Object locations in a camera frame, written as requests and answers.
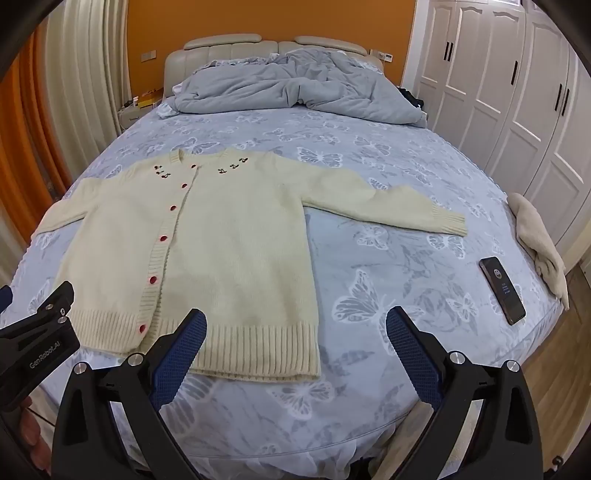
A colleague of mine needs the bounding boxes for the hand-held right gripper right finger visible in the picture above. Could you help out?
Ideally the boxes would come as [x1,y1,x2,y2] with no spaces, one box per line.
[385,305,546,480]

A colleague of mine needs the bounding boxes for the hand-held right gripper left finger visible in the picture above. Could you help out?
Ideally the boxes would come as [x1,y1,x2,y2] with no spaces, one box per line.
[51,308,208,480]

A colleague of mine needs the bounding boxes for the cream knit cardigan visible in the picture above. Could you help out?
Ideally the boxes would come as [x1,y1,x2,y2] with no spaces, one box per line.
[36,148,468,381]

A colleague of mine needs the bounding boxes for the dark clothes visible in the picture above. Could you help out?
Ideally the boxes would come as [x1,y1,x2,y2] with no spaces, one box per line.
[397,85,428,112]

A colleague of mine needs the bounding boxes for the person's left hand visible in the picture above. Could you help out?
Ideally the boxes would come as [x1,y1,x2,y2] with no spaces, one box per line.
[18,397,52,468]

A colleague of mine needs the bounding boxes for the black smartphone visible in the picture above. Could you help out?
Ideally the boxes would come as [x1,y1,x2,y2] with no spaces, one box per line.
[479,257,527,326]

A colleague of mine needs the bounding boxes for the orange curtain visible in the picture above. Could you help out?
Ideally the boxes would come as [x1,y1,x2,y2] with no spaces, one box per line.
[16,32,75,201]

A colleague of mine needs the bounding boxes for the bed with butterfly sheet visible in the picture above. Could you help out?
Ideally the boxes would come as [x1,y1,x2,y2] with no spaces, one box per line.
[0,104,573,467]

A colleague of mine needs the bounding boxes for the beige cloth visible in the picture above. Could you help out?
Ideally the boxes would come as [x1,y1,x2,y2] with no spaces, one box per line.
[507,192,570,309]

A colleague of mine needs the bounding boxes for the grey nightstand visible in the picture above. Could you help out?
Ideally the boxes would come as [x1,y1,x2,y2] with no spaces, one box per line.
[116,99,158,134]

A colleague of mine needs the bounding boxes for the white patterned pillow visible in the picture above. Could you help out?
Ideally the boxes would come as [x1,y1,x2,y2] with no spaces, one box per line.
[157,83,185,118]

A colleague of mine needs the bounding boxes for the white curtain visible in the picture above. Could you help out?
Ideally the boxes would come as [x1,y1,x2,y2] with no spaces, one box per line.
[46,0,134,139]

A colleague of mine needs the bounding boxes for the white wardrobe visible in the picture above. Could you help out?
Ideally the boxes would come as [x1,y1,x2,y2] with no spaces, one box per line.
[406,0,591,273]

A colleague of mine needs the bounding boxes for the grey duvet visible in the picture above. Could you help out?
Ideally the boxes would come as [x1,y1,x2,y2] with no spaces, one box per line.
[172,48,428,127]

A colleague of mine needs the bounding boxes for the beige padded headboard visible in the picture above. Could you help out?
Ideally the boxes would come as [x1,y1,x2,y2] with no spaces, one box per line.
[164,34,386,100]

